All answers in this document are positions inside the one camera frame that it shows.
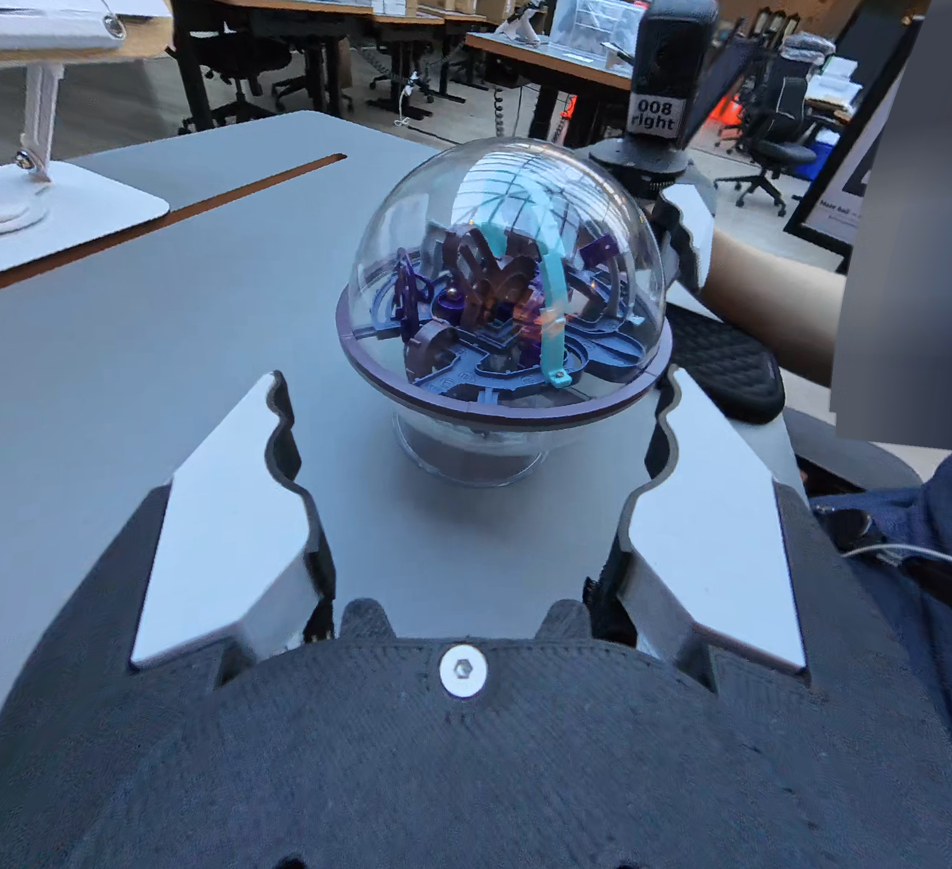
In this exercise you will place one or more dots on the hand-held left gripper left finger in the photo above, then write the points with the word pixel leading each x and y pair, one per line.
pixel 223 534

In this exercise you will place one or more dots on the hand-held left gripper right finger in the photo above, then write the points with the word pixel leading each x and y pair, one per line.
pixel 714 534

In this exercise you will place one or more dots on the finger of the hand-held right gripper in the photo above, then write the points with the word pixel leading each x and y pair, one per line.
pixel 699 229

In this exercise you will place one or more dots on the clear plastic maze ball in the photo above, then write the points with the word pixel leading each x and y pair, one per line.
pixel 513 274

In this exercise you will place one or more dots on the clear plastic ball stand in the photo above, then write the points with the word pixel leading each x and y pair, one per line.
pixel 468 464

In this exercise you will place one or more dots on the person's right forearm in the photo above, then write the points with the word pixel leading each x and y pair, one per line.
pixel 781 304

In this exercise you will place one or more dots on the clear plastic storage bin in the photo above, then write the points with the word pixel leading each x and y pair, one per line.
pixel 595 21

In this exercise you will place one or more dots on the black office chair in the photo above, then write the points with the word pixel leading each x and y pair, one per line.
pixel 781 133

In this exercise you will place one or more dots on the blue bin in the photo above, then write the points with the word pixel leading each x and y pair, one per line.
pixel 818 159

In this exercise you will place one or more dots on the black chair armrest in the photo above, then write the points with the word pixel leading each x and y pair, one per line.
pixel 729 371

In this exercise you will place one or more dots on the black framed poster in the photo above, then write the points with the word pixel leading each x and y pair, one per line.
pixel 840 200

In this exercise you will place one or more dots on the person's blue trouser leg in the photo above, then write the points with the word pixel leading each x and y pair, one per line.
pixel 907 512

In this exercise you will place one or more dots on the white base board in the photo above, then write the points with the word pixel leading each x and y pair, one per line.
pixel 97 207

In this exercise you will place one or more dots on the white stand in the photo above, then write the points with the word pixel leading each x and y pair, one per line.
pixel 37 125

